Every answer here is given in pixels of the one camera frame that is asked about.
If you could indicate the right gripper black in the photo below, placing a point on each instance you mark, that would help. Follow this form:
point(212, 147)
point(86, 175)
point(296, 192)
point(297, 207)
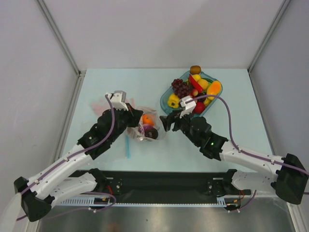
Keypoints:
point(176, 122)

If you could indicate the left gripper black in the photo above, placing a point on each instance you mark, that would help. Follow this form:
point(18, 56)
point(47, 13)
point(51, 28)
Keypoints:
point(133, 114)

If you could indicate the orange fruit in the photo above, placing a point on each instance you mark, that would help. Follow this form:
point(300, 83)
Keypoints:
point(148, 119)

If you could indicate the clear zip bag pink zipper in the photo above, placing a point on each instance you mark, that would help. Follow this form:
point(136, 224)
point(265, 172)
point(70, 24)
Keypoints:
point(137, 132)

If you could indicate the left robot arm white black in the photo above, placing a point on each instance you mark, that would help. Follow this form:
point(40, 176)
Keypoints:
point(42, 192)

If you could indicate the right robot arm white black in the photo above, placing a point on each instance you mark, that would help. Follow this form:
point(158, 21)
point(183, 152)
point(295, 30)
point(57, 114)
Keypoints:
point(284, 176)

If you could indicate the pink dotted zip bag stack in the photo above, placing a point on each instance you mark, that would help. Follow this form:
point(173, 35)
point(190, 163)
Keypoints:
point(99, 106)

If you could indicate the blue zipper bag strip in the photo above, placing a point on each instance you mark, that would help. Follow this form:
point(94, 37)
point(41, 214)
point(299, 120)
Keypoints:
point(128, 155)

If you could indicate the teal plastic food tray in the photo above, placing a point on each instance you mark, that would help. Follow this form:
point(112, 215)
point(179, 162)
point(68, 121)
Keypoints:
point(208, 100)

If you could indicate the dark red grape bunch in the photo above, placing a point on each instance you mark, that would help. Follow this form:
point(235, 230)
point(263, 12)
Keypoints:
point(180, 88)

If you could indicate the red apple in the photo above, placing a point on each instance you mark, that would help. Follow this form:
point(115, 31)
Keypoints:
point(199, 108)

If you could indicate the red chili pepper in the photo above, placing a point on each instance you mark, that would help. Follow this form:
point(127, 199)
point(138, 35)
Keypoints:
point(195, 84)

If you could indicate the yellow lemon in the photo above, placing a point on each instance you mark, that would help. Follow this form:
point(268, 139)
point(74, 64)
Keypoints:
point(202, 82)

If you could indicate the orange mango piece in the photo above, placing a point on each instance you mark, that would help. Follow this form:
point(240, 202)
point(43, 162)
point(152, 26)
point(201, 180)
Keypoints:
point(214, 88)

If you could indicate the brown kiwi fruit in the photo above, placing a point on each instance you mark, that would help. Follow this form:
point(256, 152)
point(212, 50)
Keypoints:
point(195, 70)

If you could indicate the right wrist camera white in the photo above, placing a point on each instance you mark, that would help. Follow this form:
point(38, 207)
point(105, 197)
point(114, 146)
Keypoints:
point(187, 104)

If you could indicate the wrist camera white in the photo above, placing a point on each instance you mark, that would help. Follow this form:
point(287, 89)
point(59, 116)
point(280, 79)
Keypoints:
point(118, 100)
point(187, 104)

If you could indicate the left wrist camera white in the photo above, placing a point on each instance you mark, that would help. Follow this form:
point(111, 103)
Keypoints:
point(118, 100)

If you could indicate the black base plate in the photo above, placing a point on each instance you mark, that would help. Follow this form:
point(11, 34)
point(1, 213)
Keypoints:
point(126, 183)

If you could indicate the white slotted cable duct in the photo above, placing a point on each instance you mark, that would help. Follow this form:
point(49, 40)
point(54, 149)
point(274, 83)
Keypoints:
point(169, 200)

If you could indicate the left aluminium frame post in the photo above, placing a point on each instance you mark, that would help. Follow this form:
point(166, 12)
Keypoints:
point(58, 35)

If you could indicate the aluminium frame post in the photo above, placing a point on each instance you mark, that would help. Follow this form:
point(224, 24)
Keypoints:
point(58, 35)
point(270, 32)

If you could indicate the right aluminium frame post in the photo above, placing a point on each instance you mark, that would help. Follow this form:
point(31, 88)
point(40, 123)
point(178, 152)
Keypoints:
point(270, 32)

